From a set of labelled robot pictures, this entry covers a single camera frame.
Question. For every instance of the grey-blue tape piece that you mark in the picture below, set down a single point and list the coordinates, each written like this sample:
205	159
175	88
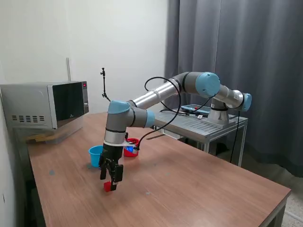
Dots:
148	193
51	172

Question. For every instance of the red cube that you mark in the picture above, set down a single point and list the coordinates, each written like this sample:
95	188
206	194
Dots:
107	187

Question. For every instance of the blue plastic bin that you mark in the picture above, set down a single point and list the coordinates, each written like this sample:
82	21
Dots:
95	156

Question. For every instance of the wooden blocks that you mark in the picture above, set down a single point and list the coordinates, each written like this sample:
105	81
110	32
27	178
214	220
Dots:
41	138

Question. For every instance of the grey table leg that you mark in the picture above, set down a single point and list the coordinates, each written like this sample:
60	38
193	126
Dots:
277	216

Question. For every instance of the teach pendant with blue rim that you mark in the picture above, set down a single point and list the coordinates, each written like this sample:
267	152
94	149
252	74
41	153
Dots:
191	110

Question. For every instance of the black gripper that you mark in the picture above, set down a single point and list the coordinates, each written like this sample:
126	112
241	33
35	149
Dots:
112	152

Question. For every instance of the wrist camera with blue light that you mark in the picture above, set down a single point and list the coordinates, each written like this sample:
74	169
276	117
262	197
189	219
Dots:
131	147

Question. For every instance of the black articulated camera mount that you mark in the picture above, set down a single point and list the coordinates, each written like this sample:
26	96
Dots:
104	82

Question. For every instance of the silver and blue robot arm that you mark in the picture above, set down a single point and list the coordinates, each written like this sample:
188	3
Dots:
156	94

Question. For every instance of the small white tag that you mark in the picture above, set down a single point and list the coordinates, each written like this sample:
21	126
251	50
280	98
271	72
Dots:
200	116

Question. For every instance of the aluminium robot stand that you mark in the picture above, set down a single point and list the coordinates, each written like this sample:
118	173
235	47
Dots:
206	128

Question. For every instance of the dark metal strip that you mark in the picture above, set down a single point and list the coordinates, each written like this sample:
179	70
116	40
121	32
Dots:
156	136

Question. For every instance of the white vertical pipe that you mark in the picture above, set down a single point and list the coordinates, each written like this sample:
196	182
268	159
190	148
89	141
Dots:
68	68

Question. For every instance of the red plastic bin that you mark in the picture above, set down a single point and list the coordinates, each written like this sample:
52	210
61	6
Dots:
129	154

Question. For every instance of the silver microwave oven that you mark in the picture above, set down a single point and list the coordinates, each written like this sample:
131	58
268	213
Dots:
28	101

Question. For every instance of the dark grey curtain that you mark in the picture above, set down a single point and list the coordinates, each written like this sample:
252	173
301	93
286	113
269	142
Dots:
279	71

